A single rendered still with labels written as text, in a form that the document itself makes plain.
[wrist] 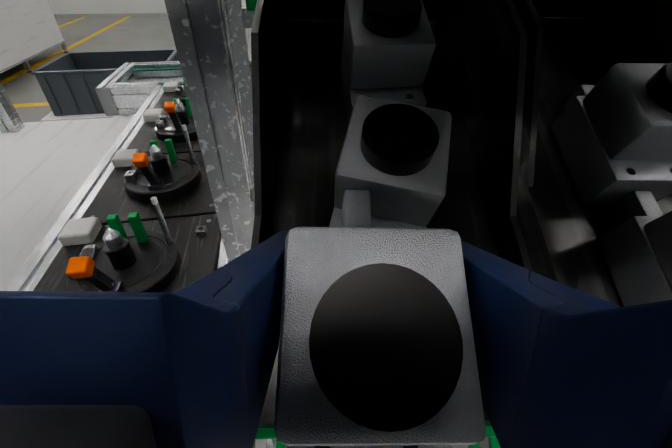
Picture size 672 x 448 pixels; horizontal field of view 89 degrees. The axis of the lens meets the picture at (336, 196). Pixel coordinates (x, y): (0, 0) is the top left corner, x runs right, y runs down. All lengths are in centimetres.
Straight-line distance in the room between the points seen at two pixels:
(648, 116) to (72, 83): 225
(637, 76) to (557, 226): 9
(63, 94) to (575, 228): 228
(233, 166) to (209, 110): 3
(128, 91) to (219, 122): 127
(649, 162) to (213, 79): 23
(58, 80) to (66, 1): 938
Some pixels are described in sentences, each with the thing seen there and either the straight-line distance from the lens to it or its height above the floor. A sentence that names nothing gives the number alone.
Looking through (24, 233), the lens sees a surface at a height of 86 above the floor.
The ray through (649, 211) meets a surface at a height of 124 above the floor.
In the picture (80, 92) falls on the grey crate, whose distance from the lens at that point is 229.
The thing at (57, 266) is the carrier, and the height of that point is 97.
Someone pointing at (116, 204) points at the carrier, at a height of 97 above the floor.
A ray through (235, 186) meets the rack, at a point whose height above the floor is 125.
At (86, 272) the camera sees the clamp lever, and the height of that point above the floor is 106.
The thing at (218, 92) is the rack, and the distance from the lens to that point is 17.
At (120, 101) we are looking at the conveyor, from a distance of 147.
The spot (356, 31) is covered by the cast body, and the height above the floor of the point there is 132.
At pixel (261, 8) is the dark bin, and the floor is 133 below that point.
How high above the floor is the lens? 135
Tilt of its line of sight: 36 degrees down
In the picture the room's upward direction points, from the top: 1 degrees clockwise
